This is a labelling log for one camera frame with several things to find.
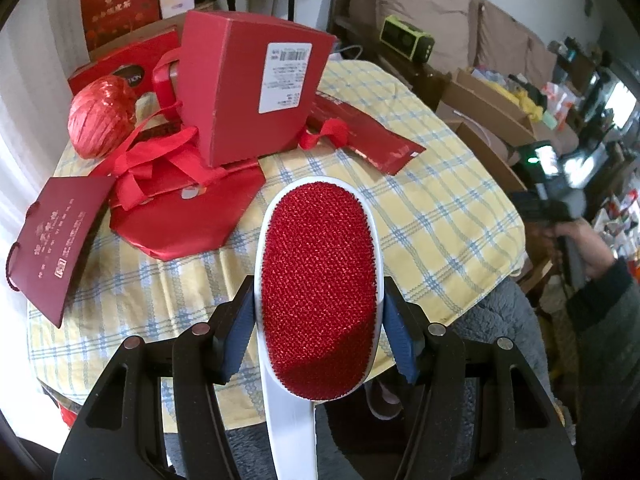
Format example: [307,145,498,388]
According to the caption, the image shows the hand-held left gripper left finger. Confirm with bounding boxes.
[52,276,256,480]

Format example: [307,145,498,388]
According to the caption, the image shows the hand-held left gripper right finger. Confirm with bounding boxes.
[382,280,581,480]

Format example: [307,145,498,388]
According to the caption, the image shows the deep cardboard box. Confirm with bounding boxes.
[450,120,556,306]

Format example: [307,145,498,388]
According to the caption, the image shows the white red lint brush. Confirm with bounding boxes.
[252,176,388,480]

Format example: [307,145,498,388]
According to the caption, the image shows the red fabric tote bag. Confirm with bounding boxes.
[107,125,266,262]

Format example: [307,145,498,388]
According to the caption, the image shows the long red packet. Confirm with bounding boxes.
[307,92,427,176]

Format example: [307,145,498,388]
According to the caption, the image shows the dark red paper bag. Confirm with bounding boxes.
[6,176,117,329]

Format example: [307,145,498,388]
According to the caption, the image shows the red box with ribbon handle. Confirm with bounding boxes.
[152,9,351,168]

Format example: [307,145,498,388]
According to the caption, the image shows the red raffia ball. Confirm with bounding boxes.
[67,75,137,158]

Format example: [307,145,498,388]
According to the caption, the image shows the person's right hand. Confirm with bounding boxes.
[542,217,621,293]

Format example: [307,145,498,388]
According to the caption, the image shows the person's grey pants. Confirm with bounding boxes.
[165,277,551,480]

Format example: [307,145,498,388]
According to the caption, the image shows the plain yellow plastic bag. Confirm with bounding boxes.
[510,87,543,121]

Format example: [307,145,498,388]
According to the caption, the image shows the orange white paper bag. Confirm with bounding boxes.
[542,82,571,116]

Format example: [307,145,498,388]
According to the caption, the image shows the yellow checked tablecloth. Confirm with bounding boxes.
[27,60,526,433]

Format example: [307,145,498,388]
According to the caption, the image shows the shallow cardboard tray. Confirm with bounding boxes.
[437,67,538,136]

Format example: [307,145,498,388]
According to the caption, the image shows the beige sofa cushion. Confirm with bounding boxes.
[375,0,471,61]
[477,2,531,78]
[527,35,558,76]

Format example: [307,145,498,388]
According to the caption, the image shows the brown sofa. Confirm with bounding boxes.
[330,0,591,161]

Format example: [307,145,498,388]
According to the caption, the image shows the green black radio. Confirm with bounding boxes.
[379,16,435,63]

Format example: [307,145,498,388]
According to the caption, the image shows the wide red gift box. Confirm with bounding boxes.
[67,27,183,98]

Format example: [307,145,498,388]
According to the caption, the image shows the white curtain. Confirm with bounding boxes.
[0,0,86,311]

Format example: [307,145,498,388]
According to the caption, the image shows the tall red printed box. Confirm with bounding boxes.
[80,0,163,53]

